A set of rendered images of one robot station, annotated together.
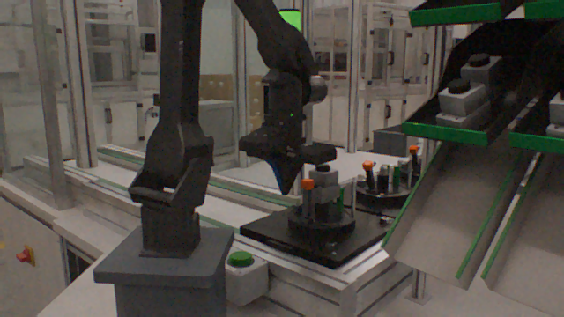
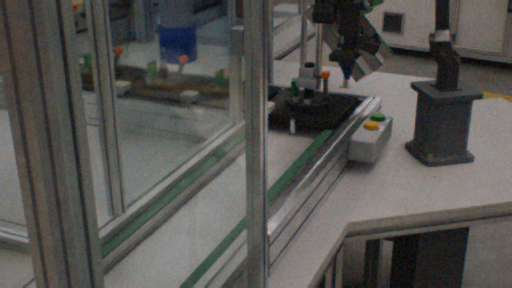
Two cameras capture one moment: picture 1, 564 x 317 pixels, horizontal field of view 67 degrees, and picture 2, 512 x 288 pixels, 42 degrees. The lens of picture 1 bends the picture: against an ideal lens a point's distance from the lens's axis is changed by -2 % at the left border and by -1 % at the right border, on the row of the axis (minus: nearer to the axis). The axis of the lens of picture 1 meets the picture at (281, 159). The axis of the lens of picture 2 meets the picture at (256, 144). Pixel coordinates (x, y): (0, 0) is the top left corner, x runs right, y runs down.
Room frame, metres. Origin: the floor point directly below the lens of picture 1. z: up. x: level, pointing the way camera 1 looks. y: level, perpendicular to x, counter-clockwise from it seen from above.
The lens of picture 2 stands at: (1.54, 1.66, 1.64)
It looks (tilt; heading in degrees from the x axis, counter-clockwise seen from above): 23 degrees down; 253
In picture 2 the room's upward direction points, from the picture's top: straight up
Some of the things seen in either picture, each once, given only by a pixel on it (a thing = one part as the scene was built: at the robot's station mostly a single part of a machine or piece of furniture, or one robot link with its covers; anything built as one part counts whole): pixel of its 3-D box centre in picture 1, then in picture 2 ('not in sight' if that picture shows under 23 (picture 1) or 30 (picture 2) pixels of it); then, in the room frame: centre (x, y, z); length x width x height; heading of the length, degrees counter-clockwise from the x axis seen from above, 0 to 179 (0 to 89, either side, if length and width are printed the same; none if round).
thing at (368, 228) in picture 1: (321, 228); (308, 106); (0.83, -0.08, 0.96); 0.24 x 0.24 x 0.02; 49
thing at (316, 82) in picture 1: (296, 75); (335, 3); (0.79, -0.03, 1.27); 0.12 x 0.08 x 0.11; 146
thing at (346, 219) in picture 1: (322, 219); (308, 100); (0.83, -0.08, 0.98); 0.14 x 0.14 x 0.02
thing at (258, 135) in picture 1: (266, 138); (368, 42); (0.70, 0.02, 1.17); 0.07 x 0.07 x 0.06; 52
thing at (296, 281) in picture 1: (181, 235); (327, 165); (0.90, 0.23, 0.91); 0.89 x 0.06 x 0.11; 49
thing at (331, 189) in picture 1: (325, 180); (305, 74); (0.84, -0.09, 1.06); 0.08 x 0.04 x 0.07; 139
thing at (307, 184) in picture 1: (309, 197); (322, 84); (0.80, -0.05, 1.04); 0.04 x 0.02 x 0.08; 139
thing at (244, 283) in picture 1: (215, 264); (371, 137); (0.73, 0.12, 0.93); 0.21 x 0.07 x 0.06; 49
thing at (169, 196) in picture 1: (166, 180); (447, 56); (0.53, 0.15, 1.15); 0.09 x 0.07 x 0.06; 56
